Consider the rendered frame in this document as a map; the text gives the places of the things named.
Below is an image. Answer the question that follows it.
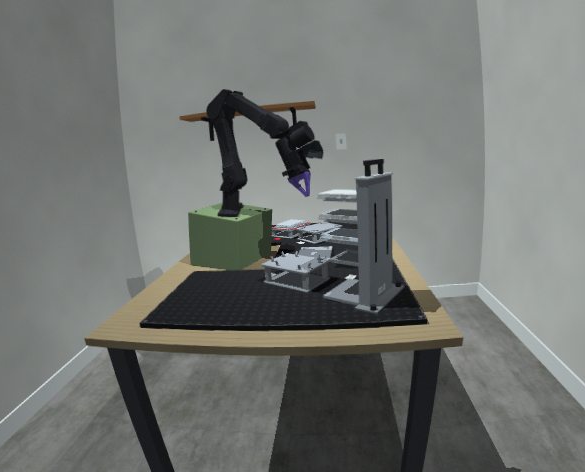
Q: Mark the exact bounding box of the black perforated breadboard table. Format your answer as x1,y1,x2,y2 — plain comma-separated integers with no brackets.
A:
139,236,427,331

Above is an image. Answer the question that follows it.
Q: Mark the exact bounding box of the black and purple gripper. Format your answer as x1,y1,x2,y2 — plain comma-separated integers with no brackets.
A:
281,150,311,197

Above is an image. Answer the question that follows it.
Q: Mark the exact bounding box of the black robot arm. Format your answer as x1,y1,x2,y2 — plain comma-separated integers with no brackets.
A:
206,89,323,217

